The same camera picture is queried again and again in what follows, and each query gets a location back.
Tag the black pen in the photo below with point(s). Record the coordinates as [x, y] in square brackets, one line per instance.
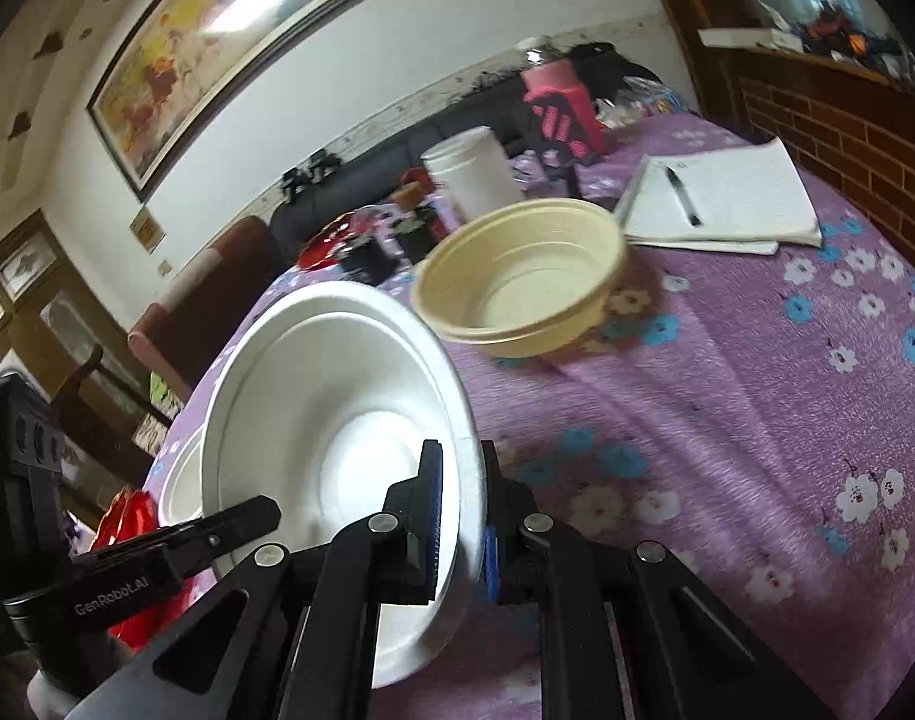
[682, 195]

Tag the white plastic container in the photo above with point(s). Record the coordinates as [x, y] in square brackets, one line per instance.
[476, 180]

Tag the red shiny wrapper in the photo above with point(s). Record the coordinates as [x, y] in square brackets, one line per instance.
[326, 240]

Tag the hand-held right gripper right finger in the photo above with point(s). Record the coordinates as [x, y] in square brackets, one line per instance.
[491, 559]

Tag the small black device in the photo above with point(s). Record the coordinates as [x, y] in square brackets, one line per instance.
[307, 174]

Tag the open lined notebook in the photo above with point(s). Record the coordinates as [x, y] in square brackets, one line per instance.
[742, 195]

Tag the brown chair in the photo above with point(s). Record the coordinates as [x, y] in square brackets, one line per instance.
[202, 300]

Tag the black and pink pouch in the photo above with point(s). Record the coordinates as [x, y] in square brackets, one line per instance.
[566, 124]

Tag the small white foam bowl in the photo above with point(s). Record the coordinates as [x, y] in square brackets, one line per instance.
[183, 487]

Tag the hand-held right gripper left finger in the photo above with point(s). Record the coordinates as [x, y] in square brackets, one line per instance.
[431, 510]

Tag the wooden glass door cabinet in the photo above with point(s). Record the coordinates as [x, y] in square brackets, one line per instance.
[22, 262]

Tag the beige plastic bowl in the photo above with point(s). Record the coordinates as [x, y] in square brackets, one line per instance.
[525, 285]

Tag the large white foam bowl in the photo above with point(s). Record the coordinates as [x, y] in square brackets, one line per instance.
[330, 405]

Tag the framed painting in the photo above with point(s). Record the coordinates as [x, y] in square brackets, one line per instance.
[217, 30]

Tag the brown tiled counter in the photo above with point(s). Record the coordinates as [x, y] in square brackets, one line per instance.
[840, 135]

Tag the black cylinder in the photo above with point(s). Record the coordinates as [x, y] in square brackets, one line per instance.
[420, 231]

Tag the red and black tool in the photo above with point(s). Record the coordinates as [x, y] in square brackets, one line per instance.
[828, 26]

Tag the clear plastic bag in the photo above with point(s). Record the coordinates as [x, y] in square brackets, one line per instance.
[637, 101]

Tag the flat white box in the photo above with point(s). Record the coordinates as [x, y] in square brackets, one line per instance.
[742, 37]

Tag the black box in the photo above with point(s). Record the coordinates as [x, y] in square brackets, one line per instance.
[367, 261]

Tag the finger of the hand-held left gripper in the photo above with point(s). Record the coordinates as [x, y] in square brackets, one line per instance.
[225, 529]

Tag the dark wooden chair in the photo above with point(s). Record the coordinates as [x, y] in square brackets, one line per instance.
[90, 382]

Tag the pink sleeved jar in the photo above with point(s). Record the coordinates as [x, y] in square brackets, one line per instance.
[549, 76]

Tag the beige wall plate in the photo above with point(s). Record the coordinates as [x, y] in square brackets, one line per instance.
[147, 230]

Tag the wooden door frame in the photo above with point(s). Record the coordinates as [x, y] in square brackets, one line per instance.
[690, 15]

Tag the red plastic bag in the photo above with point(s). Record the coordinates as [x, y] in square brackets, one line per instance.
[127, 532]

